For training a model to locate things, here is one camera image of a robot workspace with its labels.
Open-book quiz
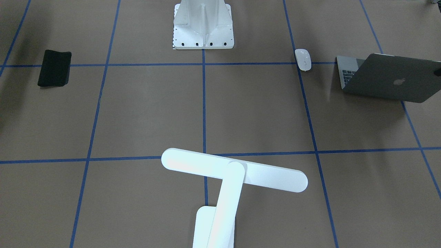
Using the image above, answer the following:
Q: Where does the white computer mouse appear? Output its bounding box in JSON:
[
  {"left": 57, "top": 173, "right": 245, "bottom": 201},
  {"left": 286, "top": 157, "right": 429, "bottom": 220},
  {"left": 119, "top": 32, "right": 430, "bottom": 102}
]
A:
[{"left": 294, "top": 49, "right": 312, "bottom": 72}]

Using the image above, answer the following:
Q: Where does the grey laptop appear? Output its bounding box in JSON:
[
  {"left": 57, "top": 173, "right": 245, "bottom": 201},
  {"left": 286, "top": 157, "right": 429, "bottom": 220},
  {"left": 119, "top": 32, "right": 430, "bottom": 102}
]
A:
[{"left": 336, "top": 53, "right": 441, "bottom": 103}]

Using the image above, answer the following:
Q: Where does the white desk lamp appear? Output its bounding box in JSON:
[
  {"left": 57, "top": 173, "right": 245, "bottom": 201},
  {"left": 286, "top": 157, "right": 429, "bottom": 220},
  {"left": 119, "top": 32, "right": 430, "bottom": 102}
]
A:
[{"left": 161, "top": 148, "right": 308, "bottom": 248}]

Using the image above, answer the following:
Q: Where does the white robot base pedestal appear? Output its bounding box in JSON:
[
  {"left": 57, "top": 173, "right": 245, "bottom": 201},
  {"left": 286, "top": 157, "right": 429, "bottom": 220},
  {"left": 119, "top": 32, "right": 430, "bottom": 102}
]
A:
[{"left": 172, "top": 0, "right": 235, "bottom": 49}]

